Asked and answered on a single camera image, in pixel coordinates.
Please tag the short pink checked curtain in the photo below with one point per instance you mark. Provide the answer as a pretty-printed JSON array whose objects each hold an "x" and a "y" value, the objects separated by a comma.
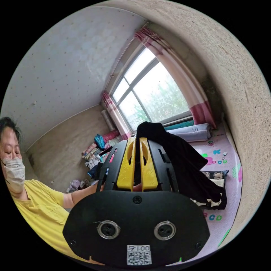
[{"x": 115, "y": 116}]

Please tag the pile of clothes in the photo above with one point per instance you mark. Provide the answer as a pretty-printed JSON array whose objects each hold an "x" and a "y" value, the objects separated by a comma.
[{"x": 99, "y": 141}]

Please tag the person's left forearm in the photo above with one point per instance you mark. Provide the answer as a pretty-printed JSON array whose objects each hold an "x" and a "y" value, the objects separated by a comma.
[{"x": 82, "y": 195}]

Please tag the window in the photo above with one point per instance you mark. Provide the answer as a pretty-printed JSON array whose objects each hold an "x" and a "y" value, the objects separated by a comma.
[{"x": 152, "y": 93}]

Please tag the black t-shirt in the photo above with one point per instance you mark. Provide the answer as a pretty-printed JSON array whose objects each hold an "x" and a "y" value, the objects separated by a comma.
[{"x": 182, "y": 161}]

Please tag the long pink checked curtain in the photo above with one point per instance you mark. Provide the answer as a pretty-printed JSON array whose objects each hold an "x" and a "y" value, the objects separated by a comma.
[{"x": 199, "y": 105}]

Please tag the person's body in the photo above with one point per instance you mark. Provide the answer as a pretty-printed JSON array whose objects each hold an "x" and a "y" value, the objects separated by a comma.
[{"x": 40, "y": 209}]

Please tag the grey rolled blanket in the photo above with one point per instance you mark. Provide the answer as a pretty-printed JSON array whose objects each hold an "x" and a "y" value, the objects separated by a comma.
[{"x": 190, "y": 132}]

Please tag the person's left hand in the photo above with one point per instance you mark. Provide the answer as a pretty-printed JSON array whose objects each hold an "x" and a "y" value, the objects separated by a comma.
[{"x": 137, "y": 188}]

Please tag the cushion with bear print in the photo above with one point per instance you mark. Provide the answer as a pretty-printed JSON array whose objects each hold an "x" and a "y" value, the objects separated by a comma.
[{"x": 218, "y": 176}]

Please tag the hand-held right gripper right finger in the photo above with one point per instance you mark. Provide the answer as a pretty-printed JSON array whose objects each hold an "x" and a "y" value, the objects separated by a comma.
[{"x": 148, "y": 171}]

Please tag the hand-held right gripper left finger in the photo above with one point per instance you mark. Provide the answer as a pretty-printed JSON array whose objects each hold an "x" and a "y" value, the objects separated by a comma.
[{"x": 127, "y": 169}]

